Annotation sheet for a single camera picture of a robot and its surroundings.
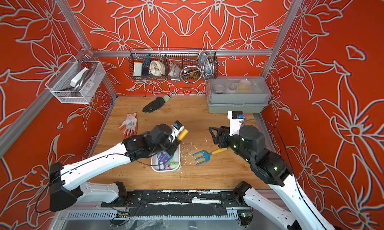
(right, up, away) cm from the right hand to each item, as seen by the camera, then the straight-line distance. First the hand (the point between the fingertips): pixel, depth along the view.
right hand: (211, 128), depth 61 cm
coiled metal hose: (-8, +29, +27) cm, 40 cm away
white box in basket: (-41, +33, +30) cm, 61 cm away
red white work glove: (-51, -2, +43) cm, 67 cm away
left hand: (-14, -7, +12) cm, 19 cm away
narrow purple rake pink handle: (-22, -25, +21) cm, 39 cm away
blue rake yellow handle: (+2, -20, +27) cm, 33 cm away
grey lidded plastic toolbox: (+33, +18, +40) cm, 55 cm away
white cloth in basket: (-30, +33, +29) cm, 53 cm away
